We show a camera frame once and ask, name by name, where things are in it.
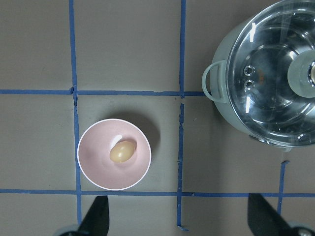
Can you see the pale green electric pot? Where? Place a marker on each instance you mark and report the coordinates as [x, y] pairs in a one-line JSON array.
[[221, 81]]

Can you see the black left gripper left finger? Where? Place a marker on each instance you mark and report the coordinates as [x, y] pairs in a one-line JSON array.
[[96, 221]]

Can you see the glass pot lid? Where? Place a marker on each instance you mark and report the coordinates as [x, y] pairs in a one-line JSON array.
[[270, 73]]

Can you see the pink bowl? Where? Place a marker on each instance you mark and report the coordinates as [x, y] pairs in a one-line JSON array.
[[93, 154]]

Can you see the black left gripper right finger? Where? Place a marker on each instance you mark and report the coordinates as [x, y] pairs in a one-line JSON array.
[[263, 220]]

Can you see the brown egg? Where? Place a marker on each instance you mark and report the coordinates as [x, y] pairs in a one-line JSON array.
[[122, 151]]

